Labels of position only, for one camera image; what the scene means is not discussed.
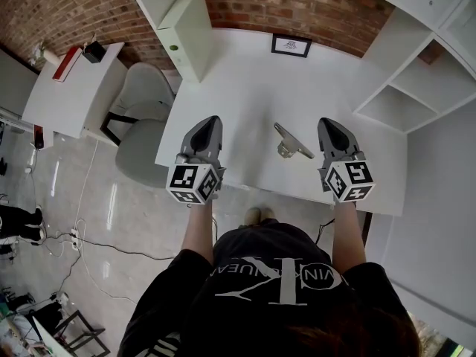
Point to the small red box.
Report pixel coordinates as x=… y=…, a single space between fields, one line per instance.
x=38 y=137

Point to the white vase with flowers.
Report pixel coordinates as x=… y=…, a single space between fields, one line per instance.
x=46 y=53

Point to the black framed window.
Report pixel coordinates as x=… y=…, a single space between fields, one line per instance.
x=427 y=333

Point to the small black box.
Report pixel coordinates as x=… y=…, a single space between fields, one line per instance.
x=93 y=52

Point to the black table leg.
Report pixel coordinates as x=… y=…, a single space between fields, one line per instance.
x=367 y=227

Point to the tall white box, green button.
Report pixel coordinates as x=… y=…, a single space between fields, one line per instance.
x=186 y=39

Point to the grey chair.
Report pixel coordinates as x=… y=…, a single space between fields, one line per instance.
x=141 y=151

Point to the black framed picture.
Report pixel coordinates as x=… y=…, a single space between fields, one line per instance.
x=291 y=46

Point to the person's black printed t-shirt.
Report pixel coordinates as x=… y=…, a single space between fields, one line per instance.
x=260 y=318

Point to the person's left forearm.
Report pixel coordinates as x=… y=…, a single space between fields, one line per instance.
x=197 y=233

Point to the person's left beige shoe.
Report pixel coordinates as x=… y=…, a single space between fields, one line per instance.
x=253 y=216

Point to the grey cabinet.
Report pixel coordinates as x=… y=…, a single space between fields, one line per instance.
x=15 y=84

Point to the person's beige shoe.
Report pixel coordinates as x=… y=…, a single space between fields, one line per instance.
x=253 y=216
x=268 y=214

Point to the black stool frame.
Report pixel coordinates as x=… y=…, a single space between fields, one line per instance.
x=91 y=320

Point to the person's right forearm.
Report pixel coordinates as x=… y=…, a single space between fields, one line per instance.
x=347 y=236

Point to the white power strip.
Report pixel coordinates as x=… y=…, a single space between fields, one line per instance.
x=75 y=238

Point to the person's right beige shoe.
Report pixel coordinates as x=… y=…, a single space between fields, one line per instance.
x=268 y=214

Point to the white side desk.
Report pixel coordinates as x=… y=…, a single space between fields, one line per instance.
x=70 y=102

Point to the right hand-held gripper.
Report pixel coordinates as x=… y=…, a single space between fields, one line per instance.
x=349 y=179

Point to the person's black trousers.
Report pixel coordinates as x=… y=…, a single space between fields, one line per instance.
x=267 y=236

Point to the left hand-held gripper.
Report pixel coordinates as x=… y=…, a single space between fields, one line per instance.
x=186 y=180

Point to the red book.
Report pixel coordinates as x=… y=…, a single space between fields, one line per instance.
x=66 y=64

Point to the white shelf unit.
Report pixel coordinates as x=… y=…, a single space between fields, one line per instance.
x=409 y=80

